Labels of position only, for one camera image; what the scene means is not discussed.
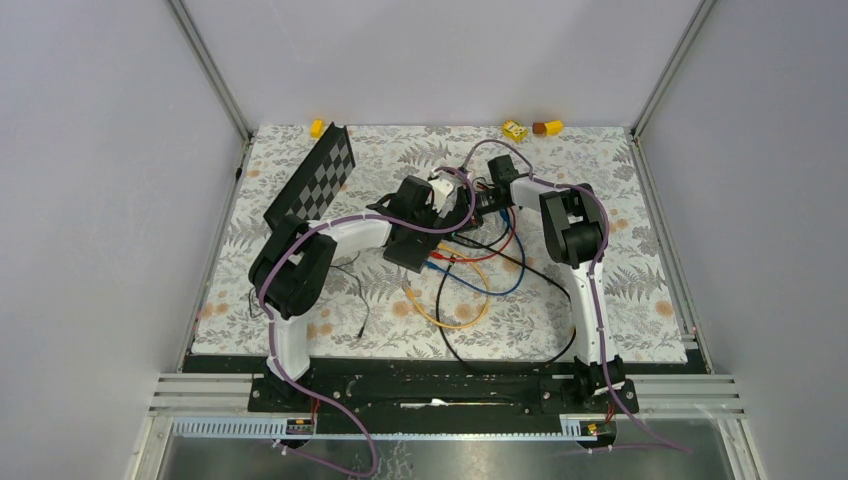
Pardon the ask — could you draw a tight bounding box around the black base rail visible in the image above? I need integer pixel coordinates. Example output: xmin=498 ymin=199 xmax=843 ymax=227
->
xmin=182 ymin=355 xmax=641 ymax=439

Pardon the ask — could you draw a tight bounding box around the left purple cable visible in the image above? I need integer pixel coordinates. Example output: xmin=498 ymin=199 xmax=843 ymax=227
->
xmin=256 ymin=165 xmax=478 ymax=478

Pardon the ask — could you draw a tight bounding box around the yellow owl toy block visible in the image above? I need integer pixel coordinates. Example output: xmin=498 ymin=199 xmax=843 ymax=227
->
xmin=501 ymin=120 xmax=528 ymax=143

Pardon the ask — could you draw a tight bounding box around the blue ethernet cable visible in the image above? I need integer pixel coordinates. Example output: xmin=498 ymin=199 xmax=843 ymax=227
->
xmin=423 ymin=208 xmax=528 ymax=298

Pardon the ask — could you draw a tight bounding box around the brown block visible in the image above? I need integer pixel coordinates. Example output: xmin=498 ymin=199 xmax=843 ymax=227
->
xmin=532 ymin=122 xmax=547 ymax=136

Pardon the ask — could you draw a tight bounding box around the yellow rectangular block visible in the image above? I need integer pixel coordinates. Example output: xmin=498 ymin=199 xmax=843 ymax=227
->
xmin=544 ymin=120 xmax=565 ymax=136

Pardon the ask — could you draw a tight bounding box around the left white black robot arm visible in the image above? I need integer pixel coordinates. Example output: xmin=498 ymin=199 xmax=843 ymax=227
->
xmin=249 ymin=176 xmax=477 ymax=411

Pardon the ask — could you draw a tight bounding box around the black network switch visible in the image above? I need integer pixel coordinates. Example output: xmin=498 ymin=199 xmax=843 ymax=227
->
xmin=383 ymin=227 xmax=443 ymax=273

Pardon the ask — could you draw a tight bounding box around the yellow ethernet cable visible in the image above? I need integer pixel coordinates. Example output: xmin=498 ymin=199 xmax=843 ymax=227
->
xmin=404 ymin=243 xmax=492 ymax=331

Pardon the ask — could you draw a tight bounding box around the black white checkerboard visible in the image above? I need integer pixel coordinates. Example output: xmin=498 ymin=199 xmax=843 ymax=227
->
xmin=263 ymin=123 xmax=356 ymax=231

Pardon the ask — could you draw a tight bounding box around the floral patterned table mat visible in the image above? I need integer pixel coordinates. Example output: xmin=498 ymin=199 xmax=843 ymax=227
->
xmin=191 ymin=125 xmax=686 ymax=363

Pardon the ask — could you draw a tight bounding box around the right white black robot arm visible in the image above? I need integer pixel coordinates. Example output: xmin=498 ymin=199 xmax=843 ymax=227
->
xmin=477 ymin=155 xmax=626 ymax=412

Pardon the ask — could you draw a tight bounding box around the black ethernet cable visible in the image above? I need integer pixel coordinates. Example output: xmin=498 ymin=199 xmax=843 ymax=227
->
xmin=433 ymin=235 xmax=578 ymax=367

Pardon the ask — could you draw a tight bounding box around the black power adapter with cord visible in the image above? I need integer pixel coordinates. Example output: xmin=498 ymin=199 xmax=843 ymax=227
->
xmin=248 ymin=248 xmax=371 ymax=340

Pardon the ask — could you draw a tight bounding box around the red ethernet cable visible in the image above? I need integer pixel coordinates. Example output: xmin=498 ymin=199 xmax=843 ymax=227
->
xmin=430 ymin=182 xmax=518 ymax=265

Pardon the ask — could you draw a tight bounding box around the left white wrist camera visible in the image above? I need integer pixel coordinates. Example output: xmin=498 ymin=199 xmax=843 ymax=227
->
xmin=427 ymin=172 xmax=455 ymax=211

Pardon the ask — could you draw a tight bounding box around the small yellow block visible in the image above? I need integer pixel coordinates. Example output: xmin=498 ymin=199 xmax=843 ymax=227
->
xmin=309 ymin=118 xmax=325 ymax=139

